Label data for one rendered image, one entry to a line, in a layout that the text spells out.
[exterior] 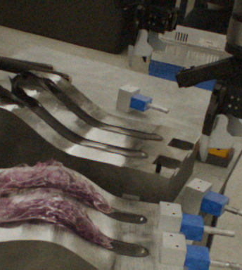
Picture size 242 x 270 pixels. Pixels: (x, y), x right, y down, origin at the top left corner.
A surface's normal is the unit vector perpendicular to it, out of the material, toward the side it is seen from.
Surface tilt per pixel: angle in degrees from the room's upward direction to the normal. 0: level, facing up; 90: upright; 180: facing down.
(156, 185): 90
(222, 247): 0
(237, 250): 0
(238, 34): 91
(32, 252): 90
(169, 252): 90
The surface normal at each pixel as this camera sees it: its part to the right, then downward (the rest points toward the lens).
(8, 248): 0.00, 0.41
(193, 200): -0.43, 0.30
